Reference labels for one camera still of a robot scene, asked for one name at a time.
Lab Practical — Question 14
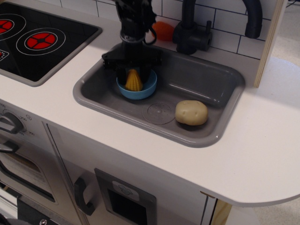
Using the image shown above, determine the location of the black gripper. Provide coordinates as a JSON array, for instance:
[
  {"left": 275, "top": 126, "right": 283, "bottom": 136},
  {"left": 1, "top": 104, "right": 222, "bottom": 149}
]
[{"left": 102, "top": 42, "right": 162, "bottom": 85}]

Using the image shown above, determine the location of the yellow toy corn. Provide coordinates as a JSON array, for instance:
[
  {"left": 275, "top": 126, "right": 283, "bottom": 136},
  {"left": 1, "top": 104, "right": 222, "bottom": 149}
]
[{"left": 124, "top": 69, "right": 143, "bottom": 91}]

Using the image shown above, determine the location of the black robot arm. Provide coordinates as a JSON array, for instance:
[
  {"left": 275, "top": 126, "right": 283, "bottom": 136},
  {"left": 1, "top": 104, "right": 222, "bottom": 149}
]
[{"left": 102, "top": 0, "right": 162, "bottom": 84}]

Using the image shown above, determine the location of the blue plastic bowl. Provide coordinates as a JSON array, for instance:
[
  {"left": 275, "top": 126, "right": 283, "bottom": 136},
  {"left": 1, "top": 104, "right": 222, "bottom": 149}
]
[{"left": 116, "top": 68, "right": 157, "bottom": 100}]

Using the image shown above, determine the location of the grey toy sink basin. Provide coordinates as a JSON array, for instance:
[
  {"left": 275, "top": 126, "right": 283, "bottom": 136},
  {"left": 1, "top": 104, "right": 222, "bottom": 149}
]
[{"left": 73, "top": 49, "right": 245, "bottom": 148}]

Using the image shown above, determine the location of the orange toy vegetable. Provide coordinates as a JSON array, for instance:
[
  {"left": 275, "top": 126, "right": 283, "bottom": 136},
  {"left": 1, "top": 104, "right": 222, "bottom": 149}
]
[{"left": 152, "top": 21, "right": 174, "bottom": 42}]

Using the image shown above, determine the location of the black toy faucet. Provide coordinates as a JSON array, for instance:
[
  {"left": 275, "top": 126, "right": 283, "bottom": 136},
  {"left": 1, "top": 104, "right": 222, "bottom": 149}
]
[{"left": 172, "top": 0, "right": 263, "bottom": 55}]

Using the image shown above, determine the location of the beige toy potato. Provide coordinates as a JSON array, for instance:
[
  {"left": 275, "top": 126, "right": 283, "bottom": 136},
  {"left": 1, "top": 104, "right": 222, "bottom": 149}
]
[{"left": 175, "top": 100, "right": 208, "bottom": 126}]

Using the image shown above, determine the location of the black toy stove top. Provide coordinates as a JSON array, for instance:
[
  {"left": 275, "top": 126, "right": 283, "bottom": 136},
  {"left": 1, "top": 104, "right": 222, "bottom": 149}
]
[{"left": 0, "top": 1, "right": 102, "bottom": 87}]

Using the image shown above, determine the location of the grey oven knob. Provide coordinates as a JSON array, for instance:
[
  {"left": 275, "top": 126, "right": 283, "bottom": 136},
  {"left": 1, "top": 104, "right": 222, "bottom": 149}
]
[{"left": 0, "top": 112, "right": 24, "bottom": 134}]

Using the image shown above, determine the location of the grey dispenser panel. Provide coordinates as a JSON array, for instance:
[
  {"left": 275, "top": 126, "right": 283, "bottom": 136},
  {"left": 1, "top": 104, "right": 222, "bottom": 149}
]
[{"left": 94, "top": 168, "right": 158, "bottom": 225}]

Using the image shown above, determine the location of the wooden side panel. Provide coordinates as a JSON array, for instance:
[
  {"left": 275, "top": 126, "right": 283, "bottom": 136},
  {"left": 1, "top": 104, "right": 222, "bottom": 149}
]
[{"left": 253, "top": 0, "right": 287, "bottom": 88}]

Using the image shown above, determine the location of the black cabinet door handle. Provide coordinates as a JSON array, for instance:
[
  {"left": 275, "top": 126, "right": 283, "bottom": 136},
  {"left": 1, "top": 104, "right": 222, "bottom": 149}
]
[{"left": 74, "top": 177, "right": 95, "bottom": 216}]

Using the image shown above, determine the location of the grey oven door handle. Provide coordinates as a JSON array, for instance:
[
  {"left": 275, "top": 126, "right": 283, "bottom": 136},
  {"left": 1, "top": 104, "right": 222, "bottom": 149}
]
[{"left": 0, "top": 139, "right": 20, "bottom": 153}]

